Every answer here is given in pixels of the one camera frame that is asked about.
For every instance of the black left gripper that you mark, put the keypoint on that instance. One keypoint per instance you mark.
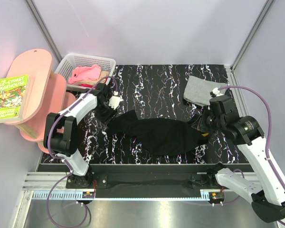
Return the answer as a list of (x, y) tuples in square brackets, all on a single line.
[(108, 119)]

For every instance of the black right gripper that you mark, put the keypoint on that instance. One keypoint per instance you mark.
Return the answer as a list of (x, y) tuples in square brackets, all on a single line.
[(200, 125)]

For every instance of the black t shirt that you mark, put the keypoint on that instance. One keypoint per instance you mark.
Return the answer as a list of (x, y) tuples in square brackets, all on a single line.
[(159, 136)]

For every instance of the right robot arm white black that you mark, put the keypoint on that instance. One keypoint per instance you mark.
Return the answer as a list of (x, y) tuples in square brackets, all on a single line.
[(267, 198)]

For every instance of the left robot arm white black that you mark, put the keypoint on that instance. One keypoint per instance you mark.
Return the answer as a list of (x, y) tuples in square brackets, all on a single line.
[(61, 131)]

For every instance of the folded grey t shirt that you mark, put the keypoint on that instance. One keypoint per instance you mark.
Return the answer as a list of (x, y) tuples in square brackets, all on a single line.
[(197, 91)]

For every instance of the magenta garment in basket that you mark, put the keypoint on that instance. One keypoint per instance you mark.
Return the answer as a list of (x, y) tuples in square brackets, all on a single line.
[(86, 85)]

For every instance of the beige garment in basket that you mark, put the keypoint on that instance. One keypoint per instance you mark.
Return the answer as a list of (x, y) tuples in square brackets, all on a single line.
[(93, 81)]

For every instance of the white plastic laundry basket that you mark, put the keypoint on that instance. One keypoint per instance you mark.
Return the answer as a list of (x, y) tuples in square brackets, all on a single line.
[(71, 61)]

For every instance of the pink garment in basket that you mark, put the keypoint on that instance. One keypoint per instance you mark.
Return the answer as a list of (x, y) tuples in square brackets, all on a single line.
[(82, 72)]

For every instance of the pink tiered shelf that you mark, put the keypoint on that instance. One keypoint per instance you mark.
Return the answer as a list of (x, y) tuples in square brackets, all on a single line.
[(48, 93)]

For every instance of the green treehouse book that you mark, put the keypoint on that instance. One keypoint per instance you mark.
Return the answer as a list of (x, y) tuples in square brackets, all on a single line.
[(14, 92)]

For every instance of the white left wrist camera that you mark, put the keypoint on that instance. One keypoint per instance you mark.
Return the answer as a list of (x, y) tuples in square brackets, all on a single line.
[(115, 101)]

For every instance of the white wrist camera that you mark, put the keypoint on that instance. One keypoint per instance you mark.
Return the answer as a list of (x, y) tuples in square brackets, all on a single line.
[(216, 92), (115, 101)]

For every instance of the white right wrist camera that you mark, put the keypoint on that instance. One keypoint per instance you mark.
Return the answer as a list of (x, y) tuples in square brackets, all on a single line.
[(216, 92)]

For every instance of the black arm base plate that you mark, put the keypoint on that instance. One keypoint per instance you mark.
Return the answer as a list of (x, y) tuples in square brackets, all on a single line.
[(147, 181)]

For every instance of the aluminium frame rail front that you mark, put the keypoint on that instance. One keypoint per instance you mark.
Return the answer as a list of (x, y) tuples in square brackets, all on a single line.
[(53, 185)]

